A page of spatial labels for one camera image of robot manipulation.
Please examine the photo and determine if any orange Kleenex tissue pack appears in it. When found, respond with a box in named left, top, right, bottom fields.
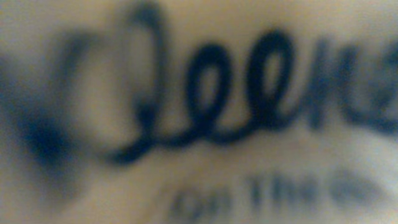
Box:
left=1, top=1, right=397, bottom=223

